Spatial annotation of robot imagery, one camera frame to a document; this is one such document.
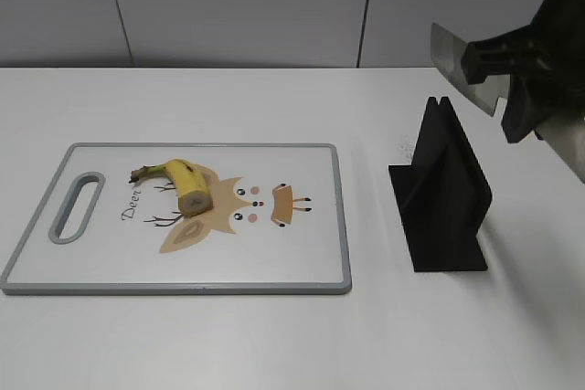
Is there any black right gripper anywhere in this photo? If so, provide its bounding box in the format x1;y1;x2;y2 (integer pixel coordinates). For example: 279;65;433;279
461;0;584;143

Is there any knife with white handle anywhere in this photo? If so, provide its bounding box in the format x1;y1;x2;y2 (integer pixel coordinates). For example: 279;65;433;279
431;23;584;178

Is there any yellow banana with stem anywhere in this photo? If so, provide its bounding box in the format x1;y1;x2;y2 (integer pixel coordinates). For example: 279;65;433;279
129;159;213;217

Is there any black knife stand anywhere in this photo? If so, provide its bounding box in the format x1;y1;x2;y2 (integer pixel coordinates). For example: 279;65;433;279
388;96;493;272

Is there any white cutting board grey rim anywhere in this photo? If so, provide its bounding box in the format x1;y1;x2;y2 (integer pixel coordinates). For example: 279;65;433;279
1;142;351;295

